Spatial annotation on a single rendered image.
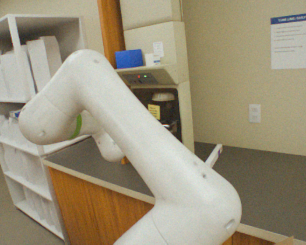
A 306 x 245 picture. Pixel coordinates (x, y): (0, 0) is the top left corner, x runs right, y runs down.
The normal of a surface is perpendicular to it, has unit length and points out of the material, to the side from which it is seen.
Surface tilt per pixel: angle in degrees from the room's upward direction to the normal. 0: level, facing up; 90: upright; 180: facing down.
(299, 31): 90
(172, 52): 90
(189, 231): 68
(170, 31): 90
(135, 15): 90
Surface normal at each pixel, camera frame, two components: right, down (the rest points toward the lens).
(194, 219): -0.31, -0.19
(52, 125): 0.49, 0.46
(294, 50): -0.60, 0.29
